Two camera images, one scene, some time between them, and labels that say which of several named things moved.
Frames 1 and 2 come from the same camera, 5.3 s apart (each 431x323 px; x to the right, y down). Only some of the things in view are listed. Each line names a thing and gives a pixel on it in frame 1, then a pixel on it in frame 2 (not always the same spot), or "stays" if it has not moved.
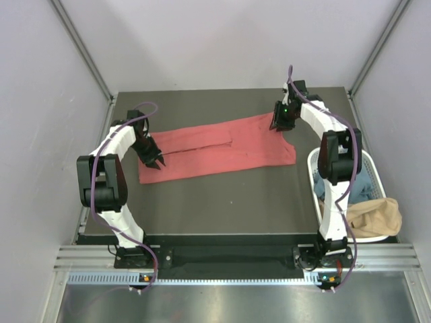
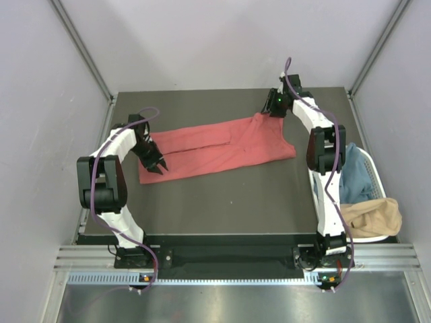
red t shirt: x=235 y=144 stays
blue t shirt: x=361 y=188 stays
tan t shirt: x=374 y=218 stays
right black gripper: x=277 y=123 to x=269 y=107
